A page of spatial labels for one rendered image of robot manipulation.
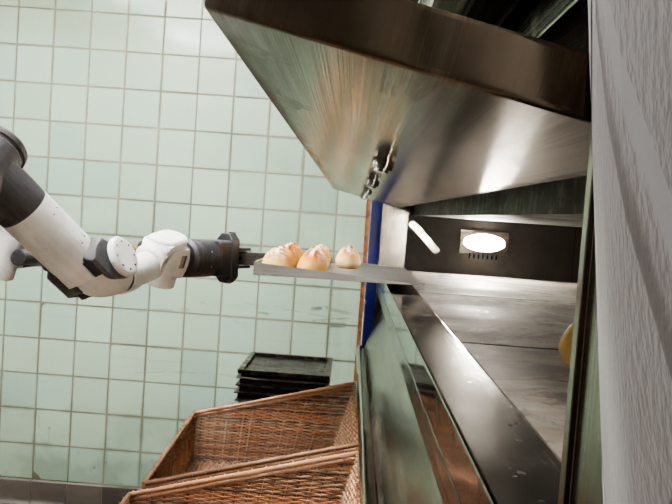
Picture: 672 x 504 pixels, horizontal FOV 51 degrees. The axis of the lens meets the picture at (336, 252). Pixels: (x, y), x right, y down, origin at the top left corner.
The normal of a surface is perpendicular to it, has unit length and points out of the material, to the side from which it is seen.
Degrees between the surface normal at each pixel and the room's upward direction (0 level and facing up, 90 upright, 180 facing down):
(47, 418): 90
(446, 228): 90
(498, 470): 0
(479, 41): 90
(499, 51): 90
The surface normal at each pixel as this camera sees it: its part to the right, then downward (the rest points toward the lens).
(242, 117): -0.02, 0.05
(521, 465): 0.07, -1.00
